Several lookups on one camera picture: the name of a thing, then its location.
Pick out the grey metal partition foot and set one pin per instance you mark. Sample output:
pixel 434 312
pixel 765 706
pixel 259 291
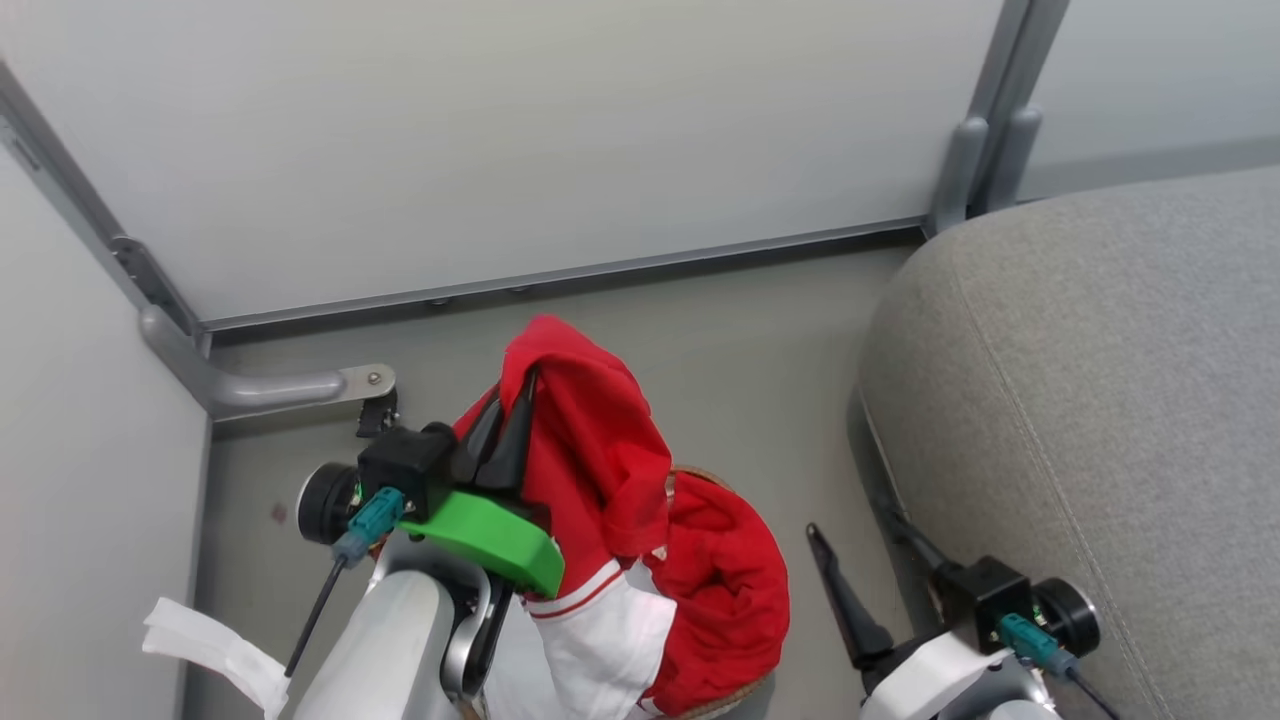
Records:
pixel 260 390

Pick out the black caster wheel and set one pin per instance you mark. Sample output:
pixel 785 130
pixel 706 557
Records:
pixel 378 415

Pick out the grey double partition post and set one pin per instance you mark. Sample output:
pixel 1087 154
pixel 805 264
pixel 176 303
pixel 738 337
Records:
pixel 975 150

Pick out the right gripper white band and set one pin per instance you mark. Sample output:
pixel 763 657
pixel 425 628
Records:
pixel 985 600

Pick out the red and white garment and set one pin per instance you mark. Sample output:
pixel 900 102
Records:
pixel 600 450

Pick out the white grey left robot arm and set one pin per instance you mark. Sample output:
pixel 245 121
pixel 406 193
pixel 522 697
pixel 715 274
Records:
pixel 390 650

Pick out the grey slanted partition frame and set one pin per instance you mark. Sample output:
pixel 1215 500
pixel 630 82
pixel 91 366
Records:
pixel 90 220

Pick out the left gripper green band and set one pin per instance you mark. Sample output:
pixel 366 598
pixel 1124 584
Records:
pixel 480 530

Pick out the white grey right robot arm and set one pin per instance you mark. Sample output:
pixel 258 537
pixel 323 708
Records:
pixel 1010 712

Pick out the grey partition base rail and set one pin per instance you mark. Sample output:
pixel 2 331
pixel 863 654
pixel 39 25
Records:
pixel 560 278

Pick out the white basket with brown rim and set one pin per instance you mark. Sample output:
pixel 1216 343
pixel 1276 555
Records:
pixel 745 693

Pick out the grey fabric sofa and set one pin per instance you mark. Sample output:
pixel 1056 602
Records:
pixel 1100 400

